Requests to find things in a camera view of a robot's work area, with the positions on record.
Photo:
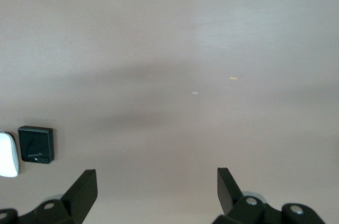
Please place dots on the white computer mouse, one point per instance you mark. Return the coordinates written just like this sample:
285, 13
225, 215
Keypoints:
7, 155

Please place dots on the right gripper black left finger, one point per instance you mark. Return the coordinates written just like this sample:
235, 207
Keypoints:
66, 208

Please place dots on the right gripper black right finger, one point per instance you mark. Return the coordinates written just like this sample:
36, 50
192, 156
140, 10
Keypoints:
246, 210

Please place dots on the black smartphone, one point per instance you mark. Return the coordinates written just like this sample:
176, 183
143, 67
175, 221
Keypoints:
36, 145

